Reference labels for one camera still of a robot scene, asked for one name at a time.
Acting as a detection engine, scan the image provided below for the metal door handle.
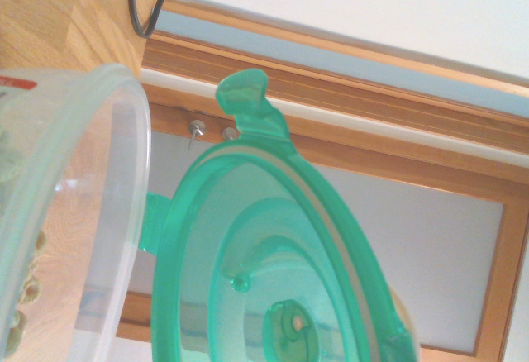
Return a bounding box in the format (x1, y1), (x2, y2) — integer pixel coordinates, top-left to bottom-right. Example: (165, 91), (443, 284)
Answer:
(186, 118), (238, 152)

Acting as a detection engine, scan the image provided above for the cereal rings heap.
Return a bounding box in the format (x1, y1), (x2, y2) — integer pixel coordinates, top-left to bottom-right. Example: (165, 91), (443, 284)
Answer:
(0, 128), (47, 360)

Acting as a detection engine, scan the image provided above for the clear plastic food bowl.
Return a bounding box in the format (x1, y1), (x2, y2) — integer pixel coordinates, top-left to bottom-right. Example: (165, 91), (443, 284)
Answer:
(0, 62), (154, 362)

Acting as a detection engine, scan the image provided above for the wooden framed glass door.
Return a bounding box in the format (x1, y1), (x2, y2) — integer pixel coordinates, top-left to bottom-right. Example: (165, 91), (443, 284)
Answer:
(114, 0), (529, 362)

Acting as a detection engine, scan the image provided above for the black kettle power cable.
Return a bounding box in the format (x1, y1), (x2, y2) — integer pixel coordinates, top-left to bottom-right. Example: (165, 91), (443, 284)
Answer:
(127, 0), (177, 40)

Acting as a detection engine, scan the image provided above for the green round container lid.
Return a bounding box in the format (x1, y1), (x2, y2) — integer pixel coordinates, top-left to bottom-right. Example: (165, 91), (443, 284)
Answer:
(139, 68), (419, 362)

